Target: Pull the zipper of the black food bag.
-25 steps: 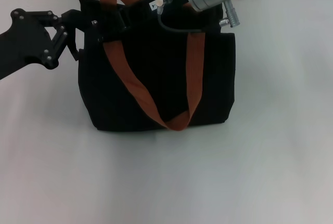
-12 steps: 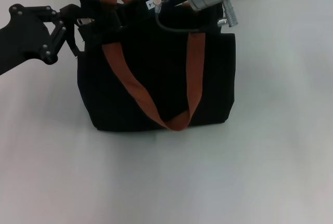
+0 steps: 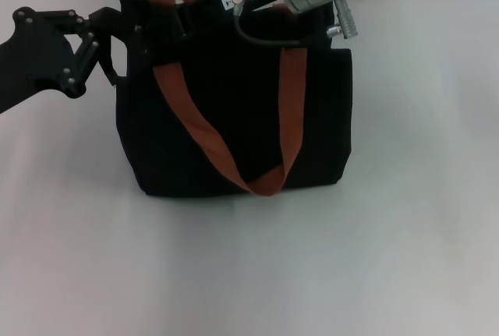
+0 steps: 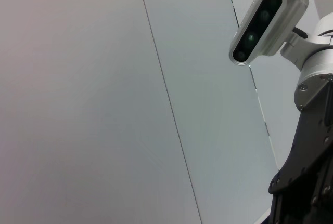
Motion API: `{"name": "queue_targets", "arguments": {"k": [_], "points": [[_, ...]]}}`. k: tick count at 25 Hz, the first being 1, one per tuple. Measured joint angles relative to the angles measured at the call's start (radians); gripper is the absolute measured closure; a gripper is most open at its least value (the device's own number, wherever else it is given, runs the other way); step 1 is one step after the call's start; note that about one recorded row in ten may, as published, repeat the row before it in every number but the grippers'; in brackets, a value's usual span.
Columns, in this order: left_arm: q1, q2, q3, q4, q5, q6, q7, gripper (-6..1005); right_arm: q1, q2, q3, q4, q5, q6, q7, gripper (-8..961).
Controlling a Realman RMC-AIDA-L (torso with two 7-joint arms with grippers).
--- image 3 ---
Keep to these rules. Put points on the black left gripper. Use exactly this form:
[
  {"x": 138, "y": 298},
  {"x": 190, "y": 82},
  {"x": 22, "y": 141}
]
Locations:
[{"x": 31, "y": 51}]

